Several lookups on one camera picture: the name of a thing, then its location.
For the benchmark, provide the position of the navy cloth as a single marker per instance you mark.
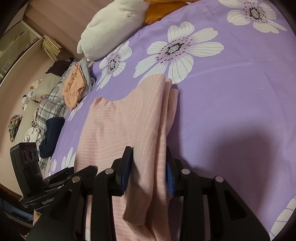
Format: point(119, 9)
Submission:
point(52, 134)

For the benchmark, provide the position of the pink long-sleeve shirt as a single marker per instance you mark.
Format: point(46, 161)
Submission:
point(115, 129)

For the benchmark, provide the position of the floral patterned cloth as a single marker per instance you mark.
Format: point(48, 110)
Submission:
point(15, 128)

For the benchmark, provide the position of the purple floral blanket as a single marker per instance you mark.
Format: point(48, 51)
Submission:
point(231, 92)

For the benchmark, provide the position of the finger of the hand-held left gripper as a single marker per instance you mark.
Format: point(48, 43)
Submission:
point(60, 173)
point(89, 169)

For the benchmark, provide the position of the beige pillow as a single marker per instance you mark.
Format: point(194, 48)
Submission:
point(49, 83)

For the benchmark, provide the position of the grey folded garment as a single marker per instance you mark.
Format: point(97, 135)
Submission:
point(89, 78)

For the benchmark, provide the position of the white plush toy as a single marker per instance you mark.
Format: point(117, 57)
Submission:
point(31, 95)

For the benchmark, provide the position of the dark brown cloth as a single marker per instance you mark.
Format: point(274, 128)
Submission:
point(59, 67)

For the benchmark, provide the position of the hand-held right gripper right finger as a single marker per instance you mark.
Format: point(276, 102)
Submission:
point(170, 183)

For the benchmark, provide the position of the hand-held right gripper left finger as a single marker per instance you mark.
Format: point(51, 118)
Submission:
point(126, 172)

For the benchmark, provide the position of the white printed cloth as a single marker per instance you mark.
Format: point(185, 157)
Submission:
point(32, 129)

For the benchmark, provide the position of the peach printed folded garment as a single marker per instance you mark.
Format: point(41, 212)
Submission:
point(72, 88)

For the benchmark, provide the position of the glass door cabinet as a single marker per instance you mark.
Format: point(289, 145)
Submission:
point(18, 46)

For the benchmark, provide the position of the plaid bedding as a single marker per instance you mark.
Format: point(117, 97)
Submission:
point(49, 106)

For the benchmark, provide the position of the orange cloth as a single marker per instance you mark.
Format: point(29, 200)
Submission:
point(161, 10)

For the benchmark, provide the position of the yellow striped cloth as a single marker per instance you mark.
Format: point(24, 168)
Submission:
point(52, 47)

